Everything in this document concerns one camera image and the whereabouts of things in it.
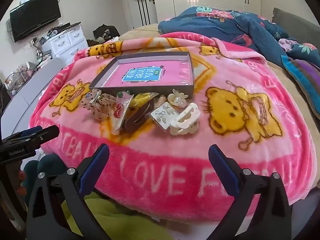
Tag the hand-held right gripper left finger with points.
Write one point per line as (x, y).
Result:
(96, 165)

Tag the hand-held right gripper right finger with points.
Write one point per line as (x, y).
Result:
(223, 167)

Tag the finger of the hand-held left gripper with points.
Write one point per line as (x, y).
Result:
(32, 131)
(47, 133)

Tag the brown hair clip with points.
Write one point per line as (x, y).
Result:
(135, 122)

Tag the packet of yellow rings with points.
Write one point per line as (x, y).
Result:
(141, 100)

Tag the earring card packet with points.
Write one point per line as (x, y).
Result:
(162, 116)

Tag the pearl flower hair claw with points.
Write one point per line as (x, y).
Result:
(176, 100)

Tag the shallow grey cardboard box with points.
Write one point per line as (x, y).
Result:
(150, 90)

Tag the dark teal cloth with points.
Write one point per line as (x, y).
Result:
(52, 163)

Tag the grey desk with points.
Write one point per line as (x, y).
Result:
(30, 90)

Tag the pink bear printed blanket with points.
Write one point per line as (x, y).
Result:
(175, 155)

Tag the desk clutter pile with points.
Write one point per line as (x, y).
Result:
(20, 77)

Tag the cream hair claw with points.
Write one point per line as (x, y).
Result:
(180, 131)

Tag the yellow-green garment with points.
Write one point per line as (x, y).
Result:
(120, 220)

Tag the red beads in clear packet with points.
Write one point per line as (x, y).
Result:
(120, 110)

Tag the white hair claw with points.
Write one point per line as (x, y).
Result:
(187, 117)

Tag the white drawer cabinet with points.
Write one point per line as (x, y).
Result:
(67, 40)

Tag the dark brown bag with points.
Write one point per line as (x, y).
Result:
(93, 43)

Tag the pink book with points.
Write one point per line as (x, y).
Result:
(165, 72)

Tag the black television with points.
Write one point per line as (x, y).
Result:
(35, 17)

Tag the black bag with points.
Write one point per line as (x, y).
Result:
(105, 31)

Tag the purple teal striped blanket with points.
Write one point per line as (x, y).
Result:
(302, 77)

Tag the blue floral quilt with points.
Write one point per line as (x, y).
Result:
(212, 27)

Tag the grey headboard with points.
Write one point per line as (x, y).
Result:
(295, 22)

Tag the white door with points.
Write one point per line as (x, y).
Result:
(155, 5)

